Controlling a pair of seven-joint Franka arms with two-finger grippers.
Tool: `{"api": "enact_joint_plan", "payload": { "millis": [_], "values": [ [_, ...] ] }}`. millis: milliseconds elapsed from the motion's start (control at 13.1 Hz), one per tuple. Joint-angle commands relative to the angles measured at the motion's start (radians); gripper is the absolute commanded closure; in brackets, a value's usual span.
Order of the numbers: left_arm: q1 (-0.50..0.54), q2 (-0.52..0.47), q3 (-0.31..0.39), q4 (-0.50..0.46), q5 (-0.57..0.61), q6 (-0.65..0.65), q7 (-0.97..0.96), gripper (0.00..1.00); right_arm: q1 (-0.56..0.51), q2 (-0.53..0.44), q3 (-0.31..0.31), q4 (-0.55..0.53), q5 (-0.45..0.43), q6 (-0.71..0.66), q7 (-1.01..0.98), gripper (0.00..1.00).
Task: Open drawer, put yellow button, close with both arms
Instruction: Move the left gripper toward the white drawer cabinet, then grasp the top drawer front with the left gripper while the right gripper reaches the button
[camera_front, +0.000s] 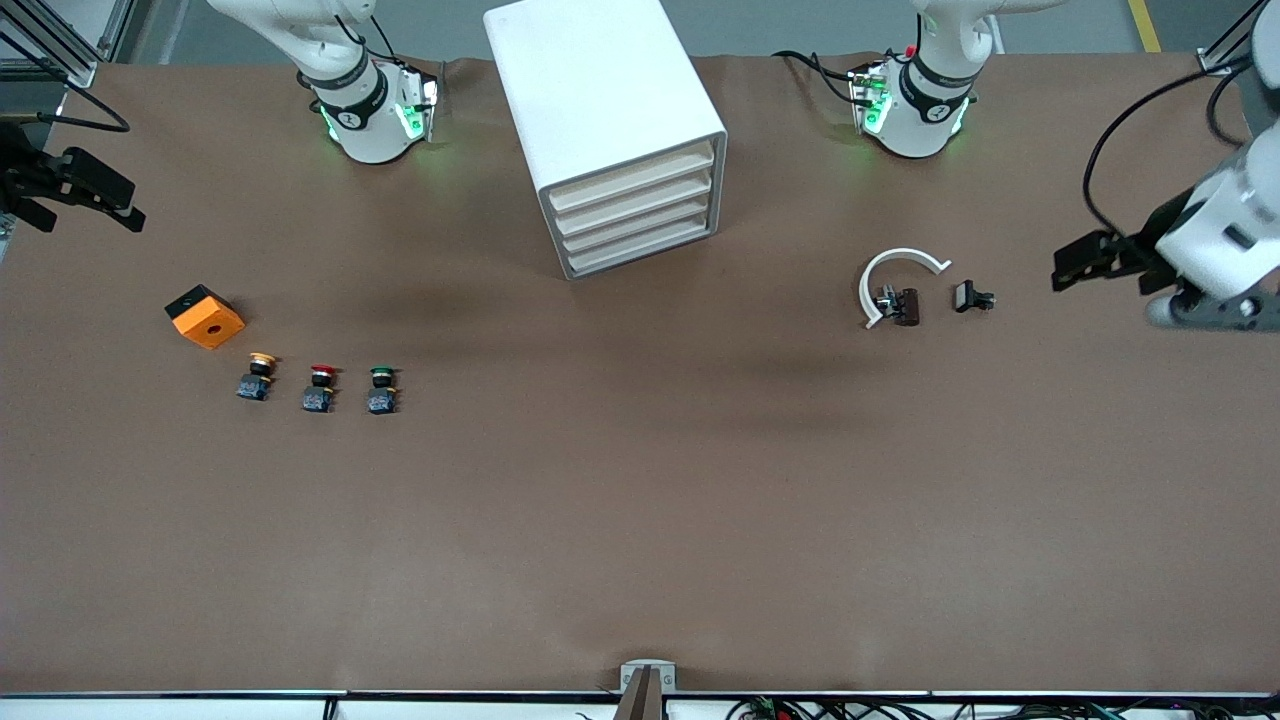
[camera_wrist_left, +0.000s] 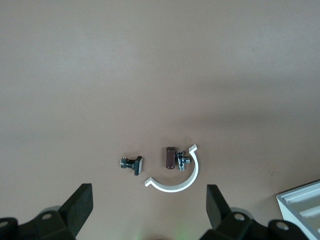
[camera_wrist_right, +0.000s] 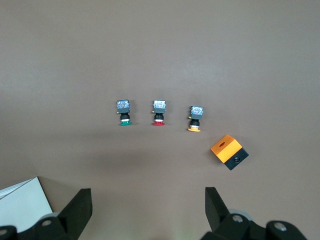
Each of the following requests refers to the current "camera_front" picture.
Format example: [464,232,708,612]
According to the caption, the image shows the tangled cable bundle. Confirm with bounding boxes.
[728,696,1280,720]

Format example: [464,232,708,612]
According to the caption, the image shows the yellow push button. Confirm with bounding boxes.
[236,351,280,403]

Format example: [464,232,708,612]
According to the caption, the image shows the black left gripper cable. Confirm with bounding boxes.
[1084,58,1280,238]

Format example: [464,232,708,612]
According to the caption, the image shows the brown table mat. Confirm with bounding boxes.
[0,55,1280,697]

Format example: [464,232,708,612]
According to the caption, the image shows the white table edge rail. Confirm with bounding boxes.
[0,689,1280,720]

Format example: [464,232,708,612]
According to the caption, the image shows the orange button enclosure box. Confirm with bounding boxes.
[164,284,247,352]

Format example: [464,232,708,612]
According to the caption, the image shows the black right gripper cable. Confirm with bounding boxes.
[0,30,132,134]

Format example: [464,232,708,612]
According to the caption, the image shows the dark brown small connector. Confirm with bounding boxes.
[877,285,922,328]

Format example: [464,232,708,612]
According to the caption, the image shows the aluminium frame profile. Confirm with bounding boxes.
[1197,0,1280,78]
[0,0,137,88]

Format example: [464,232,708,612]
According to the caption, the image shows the grey metal bracket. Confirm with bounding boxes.
[614,659,678,720]

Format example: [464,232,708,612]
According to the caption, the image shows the red push button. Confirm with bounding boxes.
[301,363,340,415]

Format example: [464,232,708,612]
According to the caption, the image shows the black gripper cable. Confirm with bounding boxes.
[0,30,132,134]
[1084,58,1280,238]

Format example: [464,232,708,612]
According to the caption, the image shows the black arm base cable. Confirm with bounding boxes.
[333,8,403,68]
[771,49,864,103]

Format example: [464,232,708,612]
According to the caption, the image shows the green push button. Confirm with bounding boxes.
[365,365,403,417]

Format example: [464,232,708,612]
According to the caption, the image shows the white curved plastic clip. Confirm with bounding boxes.
[858,246,954,332]

